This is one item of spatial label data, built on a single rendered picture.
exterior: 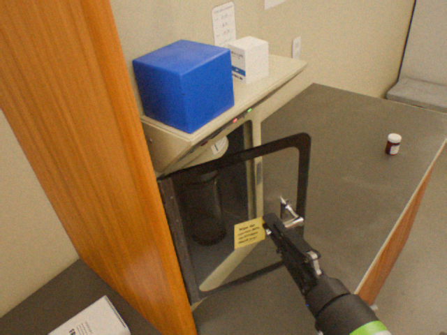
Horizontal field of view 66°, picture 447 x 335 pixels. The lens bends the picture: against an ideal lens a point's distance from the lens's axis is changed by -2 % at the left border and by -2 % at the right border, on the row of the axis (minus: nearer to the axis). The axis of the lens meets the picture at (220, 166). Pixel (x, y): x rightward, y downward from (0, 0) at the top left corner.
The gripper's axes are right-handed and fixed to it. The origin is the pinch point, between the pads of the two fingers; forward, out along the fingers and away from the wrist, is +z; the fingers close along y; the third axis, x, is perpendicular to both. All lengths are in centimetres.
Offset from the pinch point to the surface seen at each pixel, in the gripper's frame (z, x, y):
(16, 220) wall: 36, 56, -4
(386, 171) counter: 26, -60, -26
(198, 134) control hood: -4.0, 14.7, 30.9
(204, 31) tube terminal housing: 12.7, 6.5, 39.4
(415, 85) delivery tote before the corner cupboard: 158, -231, -88
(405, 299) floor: 19, -90, -120
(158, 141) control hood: 1.3, 19.6, 28.3
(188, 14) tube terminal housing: 11.4, 9.2, 42.8
